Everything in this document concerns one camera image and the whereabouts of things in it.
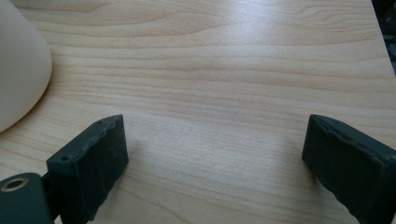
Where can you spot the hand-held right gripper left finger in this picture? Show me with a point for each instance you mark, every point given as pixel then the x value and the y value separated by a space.
pixel 90 165

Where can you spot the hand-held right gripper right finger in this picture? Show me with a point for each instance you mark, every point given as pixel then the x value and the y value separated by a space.
pixel 351 165

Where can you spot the cream white rounded vessel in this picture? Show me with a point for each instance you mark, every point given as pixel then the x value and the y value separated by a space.
pixel 21 65

